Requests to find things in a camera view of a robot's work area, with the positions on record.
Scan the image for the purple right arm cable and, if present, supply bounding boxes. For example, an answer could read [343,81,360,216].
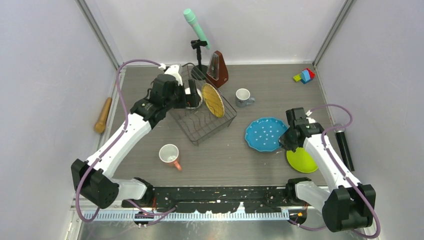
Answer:
[288,103,382,240]

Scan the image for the colourful toy blocks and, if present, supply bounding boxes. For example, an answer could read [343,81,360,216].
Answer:
[292,68,316,85]

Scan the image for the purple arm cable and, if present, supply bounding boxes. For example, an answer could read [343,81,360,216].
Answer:
[74,58,179,227]
[288,103,382,240]

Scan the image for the mint green microphone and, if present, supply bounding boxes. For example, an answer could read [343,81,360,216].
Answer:
[183,8,210,50]

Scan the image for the wooden rolling pin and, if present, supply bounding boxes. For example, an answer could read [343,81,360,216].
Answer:
[94,97,113,134]

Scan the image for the lime green plate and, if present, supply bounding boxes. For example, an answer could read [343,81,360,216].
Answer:
[286,147,319,174]

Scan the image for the pink floral mug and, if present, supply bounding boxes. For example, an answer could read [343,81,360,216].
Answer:
[158,144,182,171]

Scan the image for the dark wire dish rack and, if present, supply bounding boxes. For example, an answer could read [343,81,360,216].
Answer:
[169,63,237,146]

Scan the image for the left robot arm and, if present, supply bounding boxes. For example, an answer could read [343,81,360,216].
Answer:
[71,74,201,209]

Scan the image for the black microphone stand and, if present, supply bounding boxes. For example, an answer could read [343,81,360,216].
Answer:
[190,39,208,81]

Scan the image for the brown wooden metronome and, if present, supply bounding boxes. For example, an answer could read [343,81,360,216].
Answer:
[206,50,229,89]

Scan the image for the woven bamboo plate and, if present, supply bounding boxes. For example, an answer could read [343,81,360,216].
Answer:
[201,83,225,118]

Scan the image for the black handheld microphone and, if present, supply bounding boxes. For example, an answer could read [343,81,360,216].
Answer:
[334,123,355,172]

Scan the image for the blue polka dot plate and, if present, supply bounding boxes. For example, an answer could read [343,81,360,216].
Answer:
[244,117,289,153]

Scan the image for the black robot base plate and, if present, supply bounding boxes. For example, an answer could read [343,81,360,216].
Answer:
[134,186,311,214]

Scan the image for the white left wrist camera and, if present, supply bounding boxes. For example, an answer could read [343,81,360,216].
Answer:
[158,63,183,86]

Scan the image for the grey ceramic mug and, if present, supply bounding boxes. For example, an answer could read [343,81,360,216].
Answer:
[235,88,256,108]

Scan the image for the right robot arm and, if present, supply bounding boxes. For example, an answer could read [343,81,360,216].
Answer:
[278,107,381,238]

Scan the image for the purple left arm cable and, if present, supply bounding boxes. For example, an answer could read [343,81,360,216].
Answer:
[74,58,179,227]

